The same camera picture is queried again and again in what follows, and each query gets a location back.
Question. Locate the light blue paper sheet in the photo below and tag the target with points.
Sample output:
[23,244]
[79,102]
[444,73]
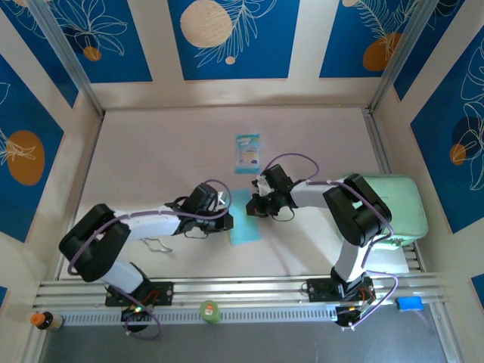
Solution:
[246,231]

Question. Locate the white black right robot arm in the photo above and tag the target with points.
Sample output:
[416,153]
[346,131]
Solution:
[355,211]

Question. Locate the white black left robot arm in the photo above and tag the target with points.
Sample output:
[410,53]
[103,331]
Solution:
[151,223]

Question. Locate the blue wet wipes packet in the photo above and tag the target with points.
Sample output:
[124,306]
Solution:
[248,155]

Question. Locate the green capped bottle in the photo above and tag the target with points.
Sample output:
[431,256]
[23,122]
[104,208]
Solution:
[209,312]

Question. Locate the black controller board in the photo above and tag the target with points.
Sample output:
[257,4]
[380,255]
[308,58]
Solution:
[134,314]
[346,315]

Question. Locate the mint green tray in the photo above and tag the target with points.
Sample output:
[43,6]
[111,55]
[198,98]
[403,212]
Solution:
[404,204]

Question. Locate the small blue box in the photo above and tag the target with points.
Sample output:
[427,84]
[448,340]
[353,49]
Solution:
[409,303]

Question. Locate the brown bottle orange cap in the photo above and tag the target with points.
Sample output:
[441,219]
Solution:
[45,320]

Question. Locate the aluminium mounting rail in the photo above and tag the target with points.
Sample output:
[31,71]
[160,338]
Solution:
[246,289]

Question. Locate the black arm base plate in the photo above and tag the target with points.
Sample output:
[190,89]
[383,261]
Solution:
[319,290]
[162,293]

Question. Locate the aluminium frame post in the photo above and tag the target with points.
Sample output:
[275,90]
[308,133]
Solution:
[67,53]
[401,53]

